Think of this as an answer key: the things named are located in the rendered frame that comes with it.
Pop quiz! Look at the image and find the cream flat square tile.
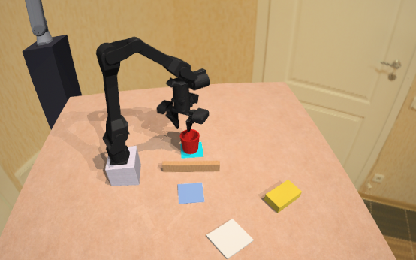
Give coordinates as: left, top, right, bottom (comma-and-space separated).
206, 219, 254, 259

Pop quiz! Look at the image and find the yellow rectangular block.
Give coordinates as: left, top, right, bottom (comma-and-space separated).
264, 180, 302, 213

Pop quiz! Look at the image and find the red cup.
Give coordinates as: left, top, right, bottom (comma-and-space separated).
180, 129, 200, 154

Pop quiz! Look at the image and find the tan wooden bar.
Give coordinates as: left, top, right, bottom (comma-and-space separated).
161, 161, 220, 172

